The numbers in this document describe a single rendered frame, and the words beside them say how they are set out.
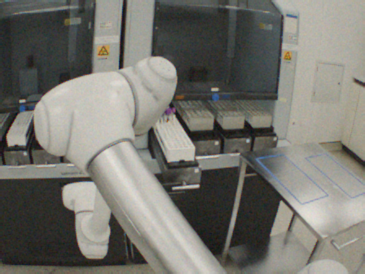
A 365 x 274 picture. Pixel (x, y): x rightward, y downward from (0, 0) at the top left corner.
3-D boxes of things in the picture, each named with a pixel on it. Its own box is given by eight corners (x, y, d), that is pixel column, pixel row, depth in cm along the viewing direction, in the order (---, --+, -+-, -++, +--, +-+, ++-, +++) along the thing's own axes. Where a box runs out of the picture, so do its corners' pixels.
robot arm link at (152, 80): (136, 91, 85) (92, 103, 75) (169, 41, 72) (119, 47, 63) (163, 133, 81) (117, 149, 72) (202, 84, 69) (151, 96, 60)
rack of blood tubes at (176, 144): (153, 132, 152) (153, 119, 149) (175, 130, 154) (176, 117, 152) (168, 165, 126) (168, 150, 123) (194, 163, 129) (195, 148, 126)
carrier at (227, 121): (242, 126, 159) (244, 114, 157) (244, 128, 157) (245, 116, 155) (219, 127, 156) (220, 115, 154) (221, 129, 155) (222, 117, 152)
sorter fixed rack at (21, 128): (19, 123, 153) (18, 112, 150) (35, 122, 155) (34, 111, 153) (8, 148, 127) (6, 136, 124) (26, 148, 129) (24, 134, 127)
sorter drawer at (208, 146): (158, 103, 207) (159, 89, 203) (181, 103, 211) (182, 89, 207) (191, 161, 144) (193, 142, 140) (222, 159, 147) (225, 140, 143)
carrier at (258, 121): (269, 125, 163) (270, 114, 161) (270, 127, 161) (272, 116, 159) (248, 125, 160) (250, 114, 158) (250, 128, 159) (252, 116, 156)
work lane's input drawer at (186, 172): (138, 117, 185) (138, 102, 181) (163, 116, 188) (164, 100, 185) (167, 192, 121) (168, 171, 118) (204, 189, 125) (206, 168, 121)
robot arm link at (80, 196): (101, 188, 121) (105, 220, 114) (63, 189, 117) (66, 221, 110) (100, 175, 112) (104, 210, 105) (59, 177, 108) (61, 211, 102)
